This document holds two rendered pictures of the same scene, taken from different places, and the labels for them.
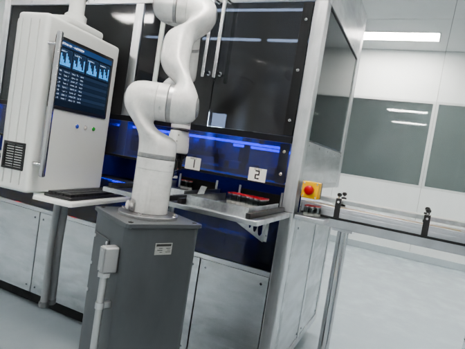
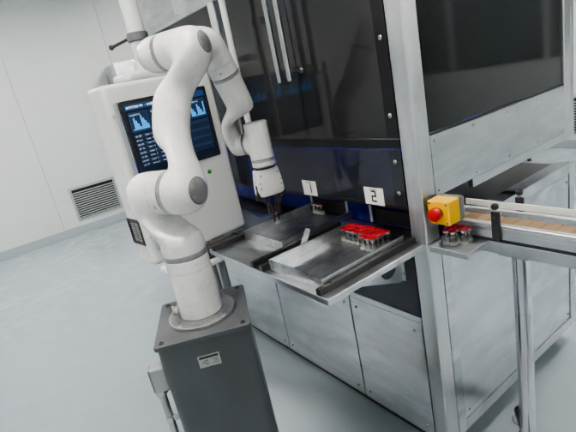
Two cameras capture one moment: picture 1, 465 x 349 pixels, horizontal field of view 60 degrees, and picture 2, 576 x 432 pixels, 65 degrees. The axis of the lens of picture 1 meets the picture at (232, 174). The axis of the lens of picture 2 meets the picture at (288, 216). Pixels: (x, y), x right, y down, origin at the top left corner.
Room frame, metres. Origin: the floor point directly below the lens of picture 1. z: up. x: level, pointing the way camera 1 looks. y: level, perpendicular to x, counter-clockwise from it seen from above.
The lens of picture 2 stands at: (0.47, -0.62, 1.45)
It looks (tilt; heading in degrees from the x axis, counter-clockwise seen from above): 17 degrees down; 32
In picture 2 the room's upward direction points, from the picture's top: 12 degrees counter-clockwise
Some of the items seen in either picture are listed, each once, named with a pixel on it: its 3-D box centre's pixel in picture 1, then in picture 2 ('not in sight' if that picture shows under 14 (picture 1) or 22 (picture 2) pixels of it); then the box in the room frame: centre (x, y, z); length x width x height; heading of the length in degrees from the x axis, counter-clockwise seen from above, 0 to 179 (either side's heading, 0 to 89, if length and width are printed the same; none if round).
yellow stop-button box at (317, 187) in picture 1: (311, 190); (445, 209); (1.75, -0.35, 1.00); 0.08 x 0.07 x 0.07; 156
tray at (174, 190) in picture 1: (179, 188); (297, 225); (1.89, 0.24, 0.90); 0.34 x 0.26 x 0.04; 156
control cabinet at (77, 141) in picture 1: (63, 106); (171, 160); (1.93, 0.84, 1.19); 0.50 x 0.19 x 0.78; 162
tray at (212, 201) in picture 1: (234, 203); (335, 252); (1.64, -0.03, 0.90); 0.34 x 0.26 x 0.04; 156
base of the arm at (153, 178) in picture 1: (151, 186); (194, 284); (1.29, 0.25, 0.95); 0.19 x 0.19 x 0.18
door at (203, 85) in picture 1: (175, 62); (259, 66); (2.06, 0.37, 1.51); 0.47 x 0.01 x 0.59; 66
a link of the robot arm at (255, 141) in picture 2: not in sight; (257, 140); (1.78, 0.26, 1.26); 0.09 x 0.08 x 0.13; 96
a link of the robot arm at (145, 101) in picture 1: (151, 119); (165, 213); (1.29, 0.28, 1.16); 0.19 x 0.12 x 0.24; 91
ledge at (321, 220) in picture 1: (312, 217); (461, 244); (1.78, -0.38, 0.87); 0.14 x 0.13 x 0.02; 156
